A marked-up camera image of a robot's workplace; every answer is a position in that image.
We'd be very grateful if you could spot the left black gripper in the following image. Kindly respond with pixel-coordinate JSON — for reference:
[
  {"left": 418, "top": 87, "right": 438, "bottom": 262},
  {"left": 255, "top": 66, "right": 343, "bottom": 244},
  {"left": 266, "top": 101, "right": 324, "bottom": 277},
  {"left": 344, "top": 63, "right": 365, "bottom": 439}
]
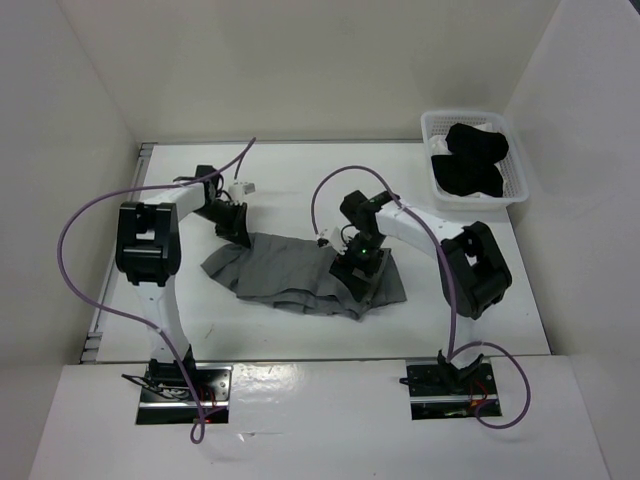
[{"left": 192, "top": 200, "right": 249, "bottom": 248}]

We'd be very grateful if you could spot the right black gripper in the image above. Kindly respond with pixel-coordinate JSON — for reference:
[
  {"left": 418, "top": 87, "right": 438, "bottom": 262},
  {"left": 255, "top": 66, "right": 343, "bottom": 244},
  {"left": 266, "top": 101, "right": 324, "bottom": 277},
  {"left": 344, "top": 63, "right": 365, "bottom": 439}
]
[{"left": 330, "top": 232, "right": 387, "bottom": 302}]

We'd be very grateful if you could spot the grey pleated skirt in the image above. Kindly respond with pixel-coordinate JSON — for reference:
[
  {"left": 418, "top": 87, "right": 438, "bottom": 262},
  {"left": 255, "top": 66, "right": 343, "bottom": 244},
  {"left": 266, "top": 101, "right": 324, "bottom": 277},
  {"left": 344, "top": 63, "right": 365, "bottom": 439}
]
[{"left": 201, "top": 232, "right": 407, "bottom": 321}]

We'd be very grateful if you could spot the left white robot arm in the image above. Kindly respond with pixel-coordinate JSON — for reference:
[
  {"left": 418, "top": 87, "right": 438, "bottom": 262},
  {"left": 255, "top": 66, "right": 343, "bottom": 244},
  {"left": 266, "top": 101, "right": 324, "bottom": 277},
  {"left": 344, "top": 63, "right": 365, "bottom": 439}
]
[{"left": 115, "top": 165, "right": 251, "bottom": 400}]

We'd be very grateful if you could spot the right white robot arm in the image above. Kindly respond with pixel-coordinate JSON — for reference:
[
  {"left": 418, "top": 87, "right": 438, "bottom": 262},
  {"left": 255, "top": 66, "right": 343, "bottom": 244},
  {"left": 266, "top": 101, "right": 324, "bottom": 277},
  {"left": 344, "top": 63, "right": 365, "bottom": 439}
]
[{"left": 330, "top": 190, "right": 512, "bottom": 394}]

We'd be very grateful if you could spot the white garment in basket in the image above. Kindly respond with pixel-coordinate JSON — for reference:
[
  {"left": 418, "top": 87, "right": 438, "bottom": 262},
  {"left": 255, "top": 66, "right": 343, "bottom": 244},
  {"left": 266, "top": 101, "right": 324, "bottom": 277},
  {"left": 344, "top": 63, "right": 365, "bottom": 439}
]
[{"left": 428, "top": 122, "right": 511, "bottom": 201}]

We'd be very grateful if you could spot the black skirt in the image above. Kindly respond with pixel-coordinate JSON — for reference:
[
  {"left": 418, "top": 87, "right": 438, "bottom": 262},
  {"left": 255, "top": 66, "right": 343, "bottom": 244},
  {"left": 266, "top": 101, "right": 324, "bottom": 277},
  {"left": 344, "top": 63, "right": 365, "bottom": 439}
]
[{"left": 430, "top": 123, "right": 511, "bottom": 198}]

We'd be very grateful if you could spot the white plastic basket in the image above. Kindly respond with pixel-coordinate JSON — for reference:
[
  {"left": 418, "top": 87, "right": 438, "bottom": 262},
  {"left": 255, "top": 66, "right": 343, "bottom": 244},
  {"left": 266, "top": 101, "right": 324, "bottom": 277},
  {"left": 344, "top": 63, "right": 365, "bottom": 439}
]
[{"left": 420, "top": 109, "right": 529, "bottom": 211}]

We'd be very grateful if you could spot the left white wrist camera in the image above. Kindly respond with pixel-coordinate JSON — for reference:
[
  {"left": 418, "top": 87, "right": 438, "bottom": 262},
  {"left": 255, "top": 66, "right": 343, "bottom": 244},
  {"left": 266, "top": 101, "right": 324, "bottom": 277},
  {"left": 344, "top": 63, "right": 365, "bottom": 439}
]
[{"left": 228, "top": 182, "right": 256, "bottom": 204}]

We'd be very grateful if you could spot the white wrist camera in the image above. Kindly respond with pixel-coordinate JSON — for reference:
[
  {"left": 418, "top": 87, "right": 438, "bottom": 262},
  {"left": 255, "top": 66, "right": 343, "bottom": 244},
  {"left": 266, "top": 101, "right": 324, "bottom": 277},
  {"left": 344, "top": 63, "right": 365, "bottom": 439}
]
[
  {"left": 316, "top": 227, "right": 347, "bottom": 254},
  {"left": 228, "top": 182, "right": 256, "bottom": 204}
]

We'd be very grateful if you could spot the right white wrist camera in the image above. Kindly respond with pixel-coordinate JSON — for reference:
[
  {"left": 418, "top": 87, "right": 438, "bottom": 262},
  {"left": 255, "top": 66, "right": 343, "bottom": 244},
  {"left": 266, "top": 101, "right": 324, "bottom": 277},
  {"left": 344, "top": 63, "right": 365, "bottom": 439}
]
[{"left": 316, "top": 227, "right": 347, "bottom": 254}]

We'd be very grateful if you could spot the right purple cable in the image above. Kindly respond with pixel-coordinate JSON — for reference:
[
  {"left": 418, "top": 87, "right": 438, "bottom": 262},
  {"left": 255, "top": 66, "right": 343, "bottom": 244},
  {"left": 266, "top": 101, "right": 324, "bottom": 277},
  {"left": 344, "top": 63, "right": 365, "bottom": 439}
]
[{"left": 310, "top": 166, "right": 532, "bottom": 430}]

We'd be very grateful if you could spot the purple cable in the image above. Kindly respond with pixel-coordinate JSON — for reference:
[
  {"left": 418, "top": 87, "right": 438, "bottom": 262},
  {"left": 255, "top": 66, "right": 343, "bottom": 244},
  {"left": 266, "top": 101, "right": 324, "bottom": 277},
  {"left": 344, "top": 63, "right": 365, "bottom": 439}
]
[
  {"left": 57, "top": 137, "right": 257, "bottom": 445},
  {"left": 310, "top": 166, "right": 532, "bottom": 430}
]

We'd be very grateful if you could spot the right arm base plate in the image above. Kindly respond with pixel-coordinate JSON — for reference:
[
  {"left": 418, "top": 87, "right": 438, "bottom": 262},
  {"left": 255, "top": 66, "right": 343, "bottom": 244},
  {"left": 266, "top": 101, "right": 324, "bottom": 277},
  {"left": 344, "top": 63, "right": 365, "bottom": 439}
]
[{"left": 399, "top": 359, "right": 502, "bottom": 420}]

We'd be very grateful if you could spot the aluminium table edge rail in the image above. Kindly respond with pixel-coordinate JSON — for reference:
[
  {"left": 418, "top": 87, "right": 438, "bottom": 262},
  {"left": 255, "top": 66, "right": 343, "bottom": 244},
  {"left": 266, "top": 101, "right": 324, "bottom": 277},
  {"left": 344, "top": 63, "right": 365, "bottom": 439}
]
[{"left": 79, "top": 141, "right": 154, "bottom": 365}]

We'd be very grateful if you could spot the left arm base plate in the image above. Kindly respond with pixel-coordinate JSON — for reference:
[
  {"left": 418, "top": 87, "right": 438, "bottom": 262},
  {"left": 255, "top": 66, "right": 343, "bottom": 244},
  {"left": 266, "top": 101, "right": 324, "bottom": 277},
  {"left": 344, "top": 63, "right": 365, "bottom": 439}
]
[{"left": 135, "top": 362, "right": 233, "bottom": 426}]

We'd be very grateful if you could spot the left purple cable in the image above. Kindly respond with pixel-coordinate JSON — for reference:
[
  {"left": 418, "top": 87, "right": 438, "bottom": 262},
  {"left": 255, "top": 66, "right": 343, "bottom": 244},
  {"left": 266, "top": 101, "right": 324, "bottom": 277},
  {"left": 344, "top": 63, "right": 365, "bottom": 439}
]
[{"left": 57, "top": 137, "right": 257, "bottom": 445}]

